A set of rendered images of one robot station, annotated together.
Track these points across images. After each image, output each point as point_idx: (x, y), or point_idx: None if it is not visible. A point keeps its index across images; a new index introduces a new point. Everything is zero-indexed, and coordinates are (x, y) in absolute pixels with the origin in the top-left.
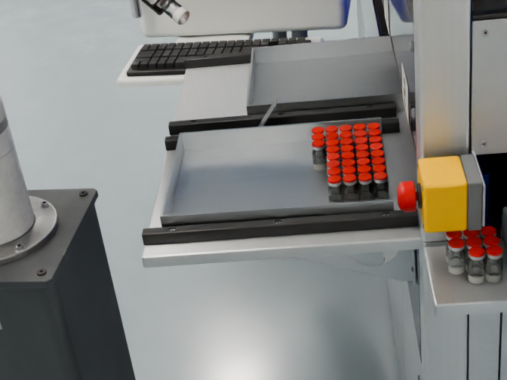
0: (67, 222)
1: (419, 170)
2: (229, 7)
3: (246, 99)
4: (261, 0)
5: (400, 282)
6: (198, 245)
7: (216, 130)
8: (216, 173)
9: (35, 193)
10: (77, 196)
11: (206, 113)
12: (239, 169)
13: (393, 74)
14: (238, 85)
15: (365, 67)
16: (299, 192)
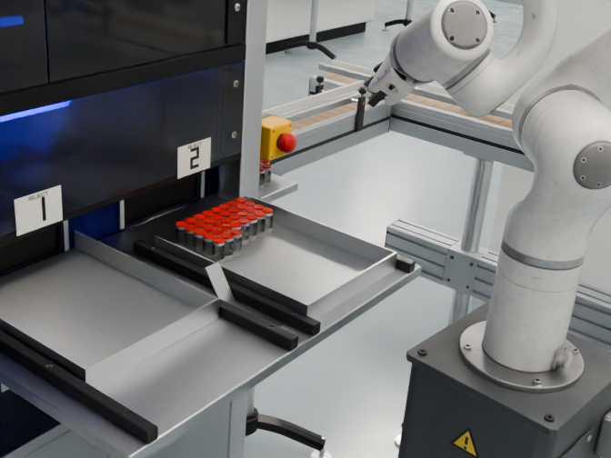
0: (454, 333)
1: (279, 126)
2: None
3: (177, 345)
4: None
5: None
6: None
7: (276, 290)
8: (306, 289)
9: (467, 380)
10: (429, 353)
11: (234, 353)
12: (287, 283)
13: (29, 291)
14: (153, 369)
15: (26, 312)
16: (275, 248)
